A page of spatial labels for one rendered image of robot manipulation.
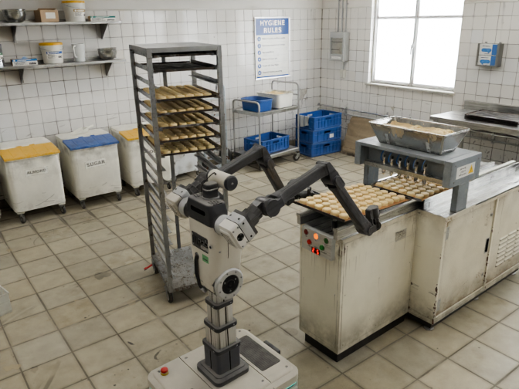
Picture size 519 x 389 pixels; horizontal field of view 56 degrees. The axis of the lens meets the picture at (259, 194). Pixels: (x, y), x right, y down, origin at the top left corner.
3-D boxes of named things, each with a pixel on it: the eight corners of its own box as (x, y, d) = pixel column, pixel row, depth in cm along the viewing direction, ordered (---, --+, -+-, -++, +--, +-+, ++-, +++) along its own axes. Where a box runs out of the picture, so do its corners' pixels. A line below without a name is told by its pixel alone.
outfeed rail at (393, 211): (510, 167, 380) (512, 159, 377) (514, 168, 377) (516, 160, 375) (332, 239, 263) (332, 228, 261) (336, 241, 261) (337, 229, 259)
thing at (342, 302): (368, 302, 357) (375, 187, 326) (408, 323, 331) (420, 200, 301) (297, 339, 316) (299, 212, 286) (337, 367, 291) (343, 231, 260)
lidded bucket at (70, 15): (83, 21, 549) (80, 1, 541) (90, 21, 530) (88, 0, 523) (61, 21, 535) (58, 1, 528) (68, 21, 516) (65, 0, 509)
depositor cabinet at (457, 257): (442, 244, 444) (452, 155, 416) (522, 273, 391) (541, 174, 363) (348, 292, 370) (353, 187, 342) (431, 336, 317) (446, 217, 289)
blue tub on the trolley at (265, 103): (256, 106, 691) (256, 95, 685) (274, 109, 662) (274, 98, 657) (239, 109, 673) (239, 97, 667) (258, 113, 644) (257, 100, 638)
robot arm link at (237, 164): (258, 137, 266) (270, 142, 260) (261, 158, 274) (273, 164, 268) (194, 175, 244) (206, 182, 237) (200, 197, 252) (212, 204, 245)
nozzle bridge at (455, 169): (382, 177, 361) (385, 133, 349) (475, 204, 307) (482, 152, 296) (352, 187, 342) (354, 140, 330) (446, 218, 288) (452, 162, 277)
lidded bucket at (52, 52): (62, 61, 546) (59, 42, 539) (69, 62, 528) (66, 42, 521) (39, 62, 532) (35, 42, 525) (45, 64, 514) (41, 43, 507)
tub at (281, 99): (272, 103, 720) (272, 89, 713) (295, 106, 691) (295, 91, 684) (255, 106, 696) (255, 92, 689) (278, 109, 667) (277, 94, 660)
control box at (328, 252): (305, 245, 289) (305, 224, 284) (335, 259, 271) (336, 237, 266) (300, 247, 287) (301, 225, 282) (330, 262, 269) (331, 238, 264)
